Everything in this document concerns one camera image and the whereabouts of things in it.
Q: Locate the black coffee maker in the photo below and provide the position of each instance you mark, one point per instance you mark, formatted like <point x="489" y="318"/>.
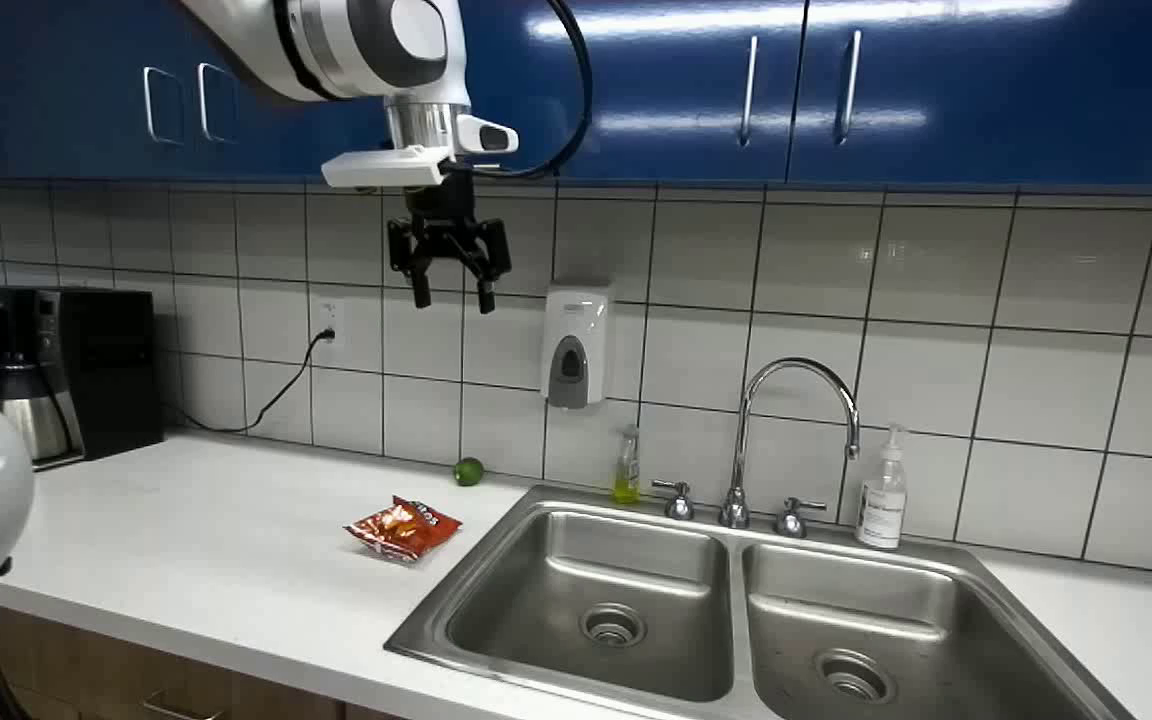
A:
<point x="76" y="368"/>

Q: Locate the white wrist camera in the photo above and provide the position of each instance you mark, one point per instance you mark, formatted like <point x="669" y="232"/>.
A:
<point x="422" y="164"/>

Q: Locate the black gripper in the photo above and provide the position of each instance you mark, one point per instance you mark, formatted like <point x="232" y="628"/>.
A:
<point x="441" y="224"/>

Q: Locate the chrome gooseneck faucet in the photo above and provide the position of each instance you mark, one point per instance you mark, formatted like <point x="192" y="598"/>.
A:
<point x="786" y="474"/>

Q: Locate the orange snack packet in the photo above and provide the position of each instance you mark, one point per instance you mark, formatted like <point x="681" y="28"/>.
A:
<point x="407" y="531"/>

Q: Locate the blue upper cabinets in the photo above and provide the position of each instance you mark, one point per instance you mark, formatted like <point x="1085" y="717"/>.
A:
<point x="793" y="92"/>

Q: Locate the green dish soap bottle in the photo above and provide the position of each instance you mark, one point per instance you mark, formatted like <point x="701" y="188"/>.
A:
<point x="627" y="480"/>

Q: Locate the white wall outlet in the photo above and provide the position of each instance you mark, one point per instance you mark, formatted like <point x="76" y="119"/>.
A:
<point x="324" y="321"/>

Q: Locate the clear white pump bottle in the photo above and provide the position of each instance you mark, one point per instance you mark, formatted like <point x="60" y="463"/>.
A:
<point x="885" y="500"/>

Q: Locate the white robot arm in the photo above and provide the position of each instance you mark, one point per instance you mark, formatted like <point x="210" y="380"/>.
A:
<point x="410" y="58"/>

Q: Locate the green lime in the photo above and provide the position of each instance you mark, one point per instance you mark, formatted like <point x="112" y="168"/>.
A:
<point x="471" y="468"/>

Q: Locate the stainless steel double sink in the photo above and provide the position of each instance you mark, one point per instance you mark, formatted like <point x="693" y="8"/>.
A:
<point x="689" y="616"/>

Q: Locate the white wall soap dispenser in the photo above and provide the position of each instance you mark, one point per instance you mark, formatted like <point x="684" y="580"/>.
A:
<point x="575" y="345"/>

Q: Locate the wooden lower cabinets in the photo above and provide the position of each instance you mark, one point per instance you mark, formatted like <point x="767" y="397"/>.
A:
<point x="71" y="675"/>

